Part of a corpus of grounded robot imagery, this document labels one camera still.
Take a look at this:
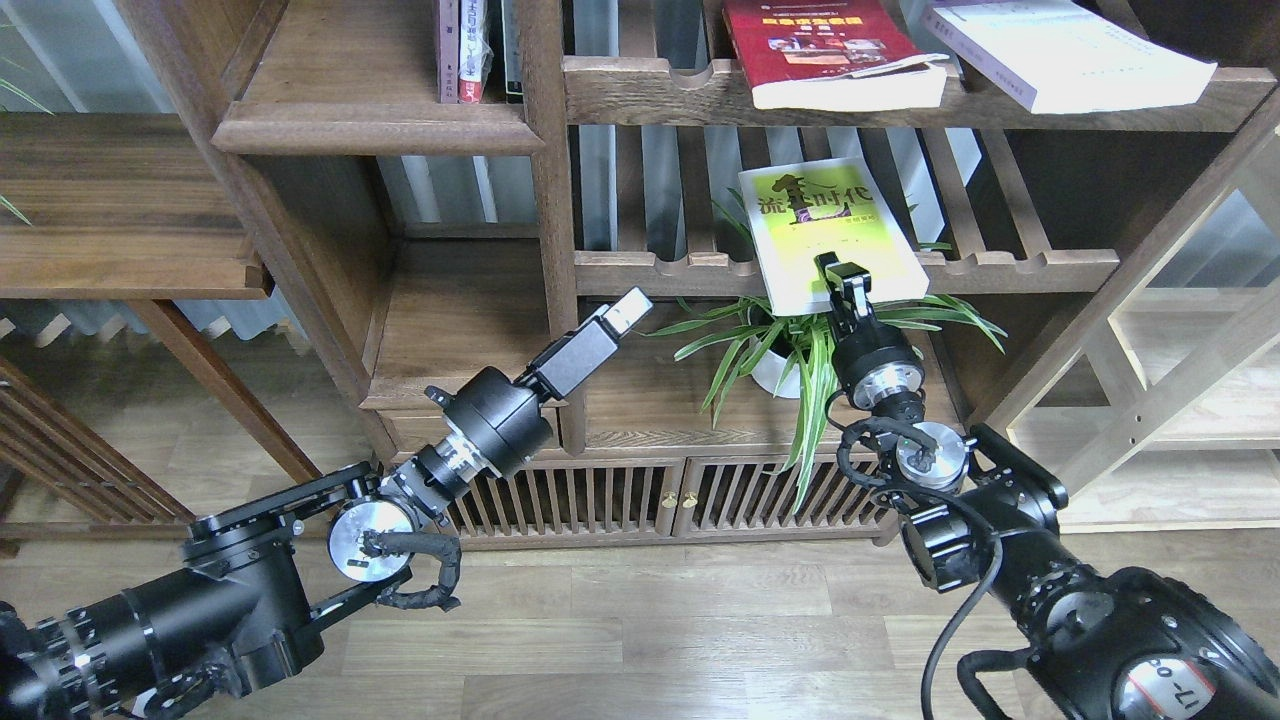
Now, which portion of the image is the upright red white book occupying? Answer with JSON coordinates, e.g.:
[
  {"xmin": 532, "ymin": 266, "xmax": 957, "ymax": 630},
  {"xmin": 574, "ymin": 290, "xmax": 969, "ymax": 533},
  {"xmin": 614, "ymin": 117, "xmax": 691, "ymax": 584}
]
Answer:
[{"xmin": 457, "ymin": 0, "xmax": 492, "ymax": 104}]

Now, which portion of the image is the upright pink spine book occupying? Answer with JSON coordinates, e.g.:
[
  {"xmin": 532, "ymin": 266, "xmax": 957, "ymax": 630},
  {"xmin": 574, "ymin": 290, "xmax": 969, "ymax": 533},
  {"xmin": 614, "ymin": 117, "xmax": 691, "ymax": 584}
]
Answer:
[{"xmin": 436, "ymin": 0, "xmax": 461, "ymax": 104}]

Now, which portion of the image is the dark wooden bookshelf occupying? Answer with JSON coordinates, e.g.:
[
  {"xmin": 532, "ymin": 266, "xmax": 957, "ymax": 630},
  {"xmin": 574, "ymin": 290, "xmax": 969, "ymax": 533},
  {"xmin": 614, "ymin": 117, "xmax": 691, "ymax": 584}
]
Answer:
[{"xmin": 110, "ymin": 0, "xmax": 1280, "ymax": 553}]

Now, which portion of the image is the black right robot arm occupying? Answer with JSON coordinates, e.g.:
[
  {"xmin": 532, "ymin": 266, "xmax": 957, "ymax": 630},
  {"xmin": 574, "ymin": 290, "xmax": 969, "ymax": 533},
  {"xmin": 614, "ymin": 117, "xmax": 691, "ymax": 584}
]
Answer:
[{"xmin": 815, "ymin": 252, "xmax": 1279, "ymax": 719}]

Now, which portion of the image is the right slatted cabinet door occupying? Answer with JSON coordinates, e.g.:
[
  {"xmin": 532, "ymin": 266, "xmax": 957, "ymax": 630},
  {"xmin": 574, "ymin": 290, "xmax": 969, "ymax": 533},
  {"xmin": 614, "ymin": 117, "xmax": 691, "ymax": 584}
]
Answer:
[{"xmin": 659, "ymin": 454, "xmax": 899, "ymax": 544}]

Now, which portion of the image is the light wooden shelf unit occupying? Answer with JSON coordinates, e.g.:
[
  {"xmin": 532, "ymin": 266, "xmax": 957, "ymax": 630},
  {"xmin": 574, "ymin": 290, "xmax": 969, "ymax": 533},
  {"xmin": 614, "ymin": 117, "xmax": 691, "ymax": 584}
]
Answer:
[{"xmin": 1000, "ymin": 131, "xmax": 1279, "ymax": 532}]

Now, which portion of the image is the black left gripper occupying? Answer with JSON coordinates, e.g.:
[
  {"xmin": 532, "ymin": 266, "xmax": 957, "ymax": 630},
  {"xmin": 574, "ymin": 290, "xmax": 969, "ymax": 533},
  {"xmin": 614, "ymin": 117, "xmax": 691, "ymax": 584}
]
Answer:
[{"xmin": 425, "ymin": 287, "xmax": 653, "ymax": 479}]

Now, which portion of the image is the slatted cabinet door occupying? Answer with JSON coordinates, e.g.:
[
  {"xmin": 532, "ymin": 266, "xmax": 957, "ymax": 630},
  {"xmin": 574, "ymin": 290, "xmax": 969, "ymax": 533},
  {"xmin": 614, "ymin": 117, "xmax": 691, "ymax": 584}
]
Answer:
[
  {"xmin": 659, "ymin": 454, "xmax": 899, "ymax": 544},
  {"xmin": 442, "ymin": 459, "xmax": 685, "ymax": 550}
]

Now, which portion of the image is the yellow green book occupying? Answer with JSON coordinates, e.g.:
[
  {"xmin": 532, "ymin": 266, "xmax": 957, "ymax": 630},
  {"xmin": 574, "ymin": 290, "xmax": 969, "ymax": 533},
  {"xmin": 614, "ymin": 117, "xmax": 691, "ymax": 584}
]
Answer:
[{"xmin": 739, "ymin": 156, "xmax": 929, "ymax": 316}]

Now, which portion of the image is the dark wooden slatted rack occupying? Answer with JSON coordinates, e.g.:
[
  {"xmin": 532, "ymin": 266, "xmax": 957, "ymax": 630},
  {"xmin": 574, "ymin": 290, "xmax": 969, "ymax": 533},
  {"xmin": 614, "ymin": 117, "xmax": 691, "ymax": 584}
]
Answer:
[{"xmin": 1, "ymin": 360, "xmax": 196, "ymax": 556}]

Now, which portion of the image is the potted spider plant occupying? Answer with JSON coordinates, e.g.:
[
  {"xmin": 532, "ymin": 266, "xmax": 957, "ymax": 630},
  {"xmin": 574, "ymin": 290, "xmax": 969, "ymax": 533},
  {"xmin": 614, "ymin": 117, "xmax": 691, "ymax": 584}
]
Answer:
[{"xmin": 640, "ymin": 186, "xmax": 1009, "ymax": 511}]

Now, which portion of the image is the white lavender book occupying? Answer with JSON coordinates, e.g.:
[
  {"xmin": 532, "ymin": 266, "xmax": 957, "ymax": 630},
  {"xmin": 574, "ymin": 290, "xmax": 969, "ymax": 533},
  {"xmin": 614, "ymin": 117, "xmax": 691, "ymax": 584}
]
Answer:
[{"xmin": 922, "ymin": 1, "xmax": 1219, "ymax": 114}]

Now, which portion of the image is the dark wooden side table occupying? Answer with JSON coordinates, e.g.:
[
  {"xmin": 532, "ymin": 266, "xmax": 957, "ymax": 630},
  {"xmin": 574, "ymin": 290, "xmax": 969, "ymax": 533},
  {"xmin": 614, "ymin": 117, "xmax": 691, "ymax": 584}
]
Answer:
[{"xmin": 1, "ymin": 111, "xmax": 317, "ymax": 483}]

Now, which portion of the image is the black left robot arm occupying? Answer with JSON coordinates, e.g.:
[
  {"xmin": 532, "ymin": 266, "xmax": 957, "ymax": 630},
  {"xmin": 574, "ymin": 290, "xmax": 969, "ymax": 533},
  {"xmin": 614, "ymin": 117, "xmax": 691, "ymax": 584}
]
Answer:
[{"xmin": 3, "ymin": 288, "xmax": 652, "ymax": 719}]

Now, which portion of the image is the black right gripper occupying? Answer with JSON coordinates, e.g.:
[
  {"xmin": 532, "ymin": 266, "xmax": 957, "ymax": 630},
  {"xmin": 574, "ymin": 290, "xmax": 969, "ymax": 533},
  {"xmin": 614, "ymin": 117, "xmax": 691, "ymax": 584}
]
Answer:
[{"xmin": 815, "ymin": 252, "xmax": 924, "ymax": 409}]

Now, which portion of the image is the left slatted cabinet door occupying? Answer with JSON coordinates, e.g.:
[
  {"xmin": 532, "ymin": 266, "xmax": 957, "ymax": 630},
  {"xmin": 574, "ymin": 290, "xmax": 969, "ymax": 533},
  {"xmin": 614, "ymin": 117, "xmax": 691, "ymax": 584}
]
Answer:
[{"xmin": 442, "ymin": 459, "xmax": 685, "ymax": 550}]

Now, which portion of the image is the upright dark book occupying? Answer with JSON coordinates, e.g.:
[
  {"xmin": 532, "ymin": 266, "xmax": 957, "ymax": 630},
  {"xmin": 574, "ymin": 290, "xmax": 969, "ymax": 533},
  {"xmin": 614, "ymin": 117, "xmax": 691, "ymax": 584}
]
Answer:
[{"xmin": 499, "ymin": 0, "xmax": 524, "ymax": 104}]

